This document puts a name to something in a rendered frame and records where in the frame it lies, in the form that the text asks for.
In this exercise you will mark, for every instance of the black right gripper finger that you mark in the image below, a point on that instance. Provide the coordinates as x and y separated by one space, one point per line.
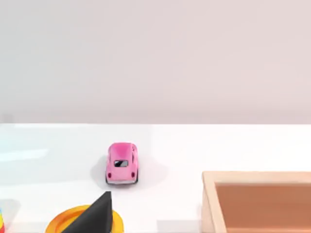
96 217

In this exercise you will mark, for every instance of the pink toy car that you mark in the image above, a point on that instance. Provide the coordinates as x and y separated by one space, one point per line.
122 163

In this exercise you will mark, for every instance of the stack of coloured rings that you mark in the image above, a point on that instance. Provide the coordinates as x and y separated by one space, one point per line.
1 221

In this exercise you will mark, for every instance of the shallow salmon-coloured box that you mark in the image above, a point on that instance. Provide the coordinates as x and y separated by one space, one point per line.
257 204

